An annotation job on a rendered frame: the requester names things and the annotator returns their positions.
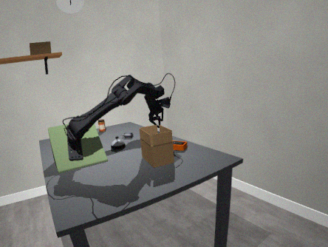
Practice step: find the small jar with black lid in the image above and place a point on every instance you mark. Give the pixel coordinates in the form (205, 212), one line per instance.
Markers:
(101, 124)

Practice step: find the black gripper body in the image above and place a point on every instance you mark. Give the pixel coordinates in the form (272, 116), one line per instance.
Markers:
(151, 114)

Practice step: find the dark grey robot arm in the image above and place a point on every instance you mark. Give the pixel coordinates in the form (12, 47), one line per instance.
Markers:
(119, 96)

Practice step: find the brown cardboard box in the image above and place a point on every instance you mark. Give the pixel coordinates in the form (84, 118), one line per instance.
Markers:
(158, 151)

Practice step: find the orange digital multimeter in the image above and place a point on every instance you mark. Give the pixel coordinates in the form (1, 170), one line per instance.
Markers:
(180, 145)

